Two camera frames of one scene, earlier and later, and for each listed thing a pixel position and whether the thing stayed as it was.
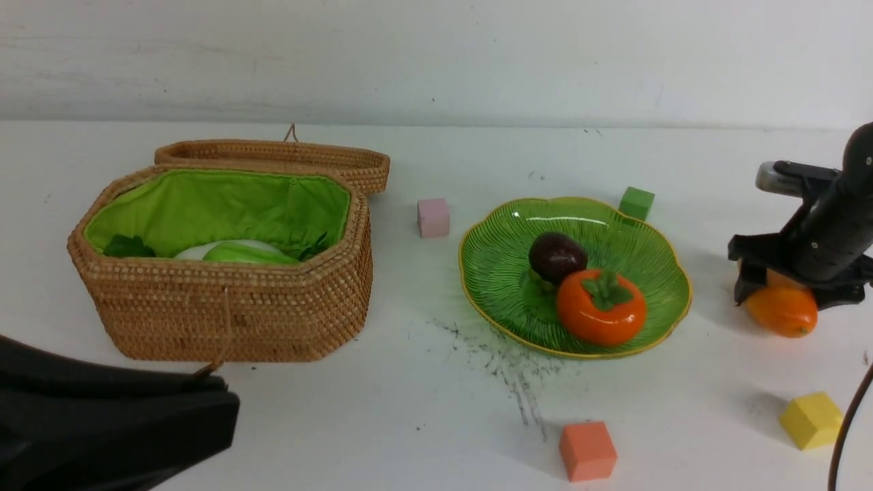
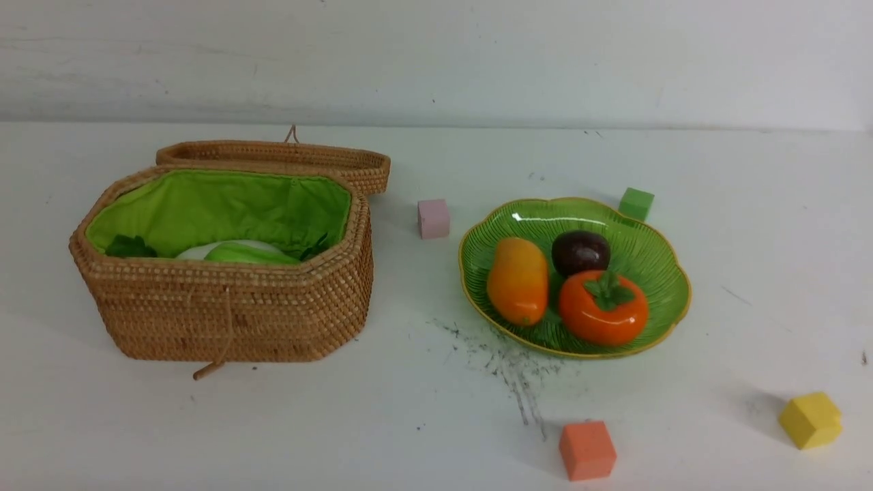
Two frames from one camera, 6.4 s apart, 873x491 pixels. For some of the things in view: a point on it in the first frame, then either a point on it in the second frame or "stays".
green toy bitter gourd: x=240 y=251 stays
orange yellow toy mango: x=783 y=308 -> x=518 y=281
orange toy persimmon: x=601 y=308 stays
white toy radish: x=202 y=251 stays
